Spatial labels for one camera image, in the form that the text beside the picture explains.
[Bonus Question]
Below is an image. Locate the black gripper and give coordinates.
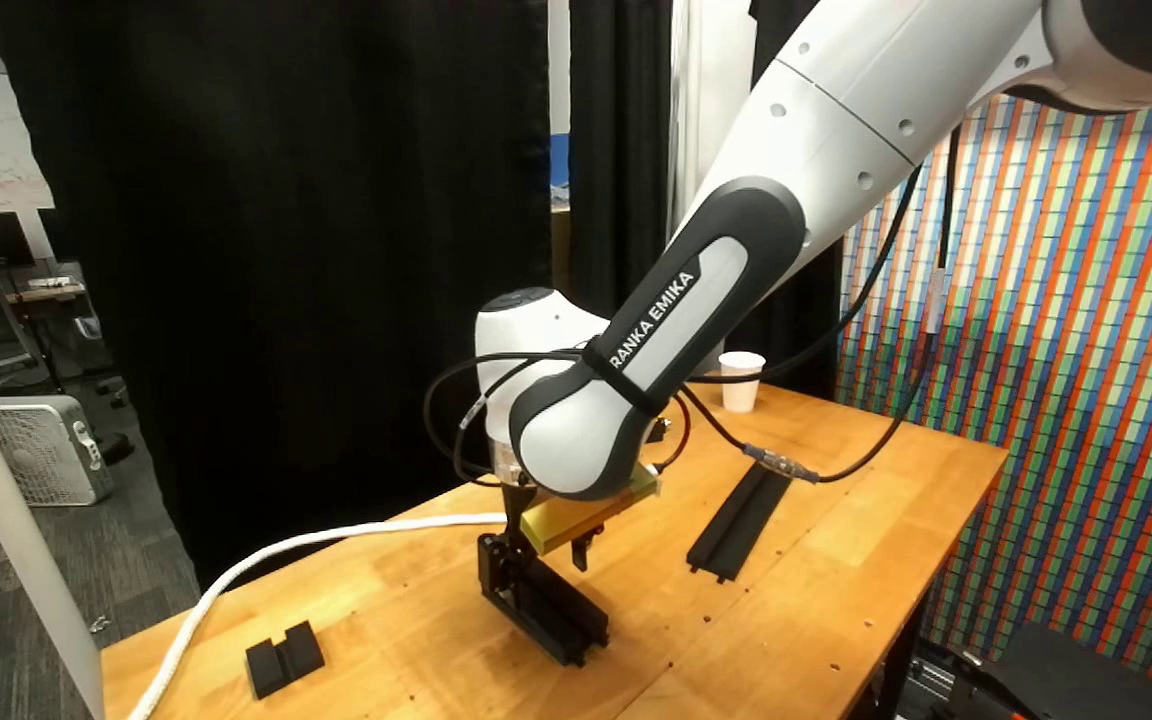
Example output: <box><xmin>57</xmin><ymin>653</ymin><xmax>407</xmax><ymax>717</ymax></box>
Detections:
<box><xmin>475</xmin><ymin>488</ymin><xmax>600</xmax><ymax>601</ymax></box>

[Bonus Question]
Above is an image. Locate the long black rail block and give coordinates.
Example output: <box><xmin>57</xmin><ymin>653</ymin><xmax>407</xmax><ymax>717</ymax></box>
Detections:
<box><xmin>478</xmin><ymin>551</ymin><xmax>609</xmax><ymax>662</ymax></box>

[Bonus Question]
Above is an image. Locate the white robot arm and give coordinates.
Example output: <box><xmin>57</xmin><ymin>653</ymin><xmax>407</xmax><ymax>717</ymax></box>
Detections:
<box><xmin>475</xmin><ymin>0</ymin><xmax>1152</xmax><ymax>506</ymax></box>

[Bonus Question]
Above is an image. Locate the white paper cup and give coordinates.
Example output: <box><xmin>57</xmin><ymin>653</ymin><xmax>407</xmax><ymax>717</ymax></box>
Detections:
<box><xmin>720</xmin><ymin>351</ymin><xmax>762</xmax><ymax>413</ymax></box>

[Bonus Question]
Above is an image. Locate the small black block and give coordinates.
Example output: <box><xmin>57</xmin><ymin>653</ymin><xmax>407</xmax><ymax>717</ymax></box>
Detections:
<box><xmin>244</xmin><ymin>621</ymin><xmax>323</xmax><ymax>701</ymax></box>

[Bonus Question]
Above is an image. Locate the grey box on floor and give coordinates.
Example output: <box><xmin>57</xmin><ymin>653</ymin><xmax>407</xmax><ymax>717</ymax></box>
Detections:
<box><xmin>0</xmin><ymin>394</ymin><xmax>108</xmax><ymax>506</ymax></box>

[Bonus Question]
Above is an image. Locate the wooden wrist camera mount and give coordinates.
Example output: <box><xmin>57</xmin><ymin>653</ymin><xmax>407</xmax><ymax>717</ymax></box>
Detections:
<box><xmin>518</xmin><ymin>465</ymin><xmax>659</xmax><ymax>551</ymax></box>

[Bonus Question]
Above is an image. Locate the white cable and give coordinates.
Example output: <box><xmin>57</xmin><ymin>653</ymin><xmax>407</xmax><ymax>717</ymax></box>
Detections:
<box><xmin>124</xmin><ymin>511</ymin><xmax>513</xmax><ymax>720</ymax></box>

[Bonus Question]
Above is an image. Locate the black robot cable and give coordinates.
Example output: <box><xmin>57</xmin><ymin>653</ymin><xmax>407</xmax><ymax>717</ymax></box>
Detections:
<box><xmin>414</xmin><ymin>122</ymin><xmax>969</xmax><ymax>493</ymax></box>

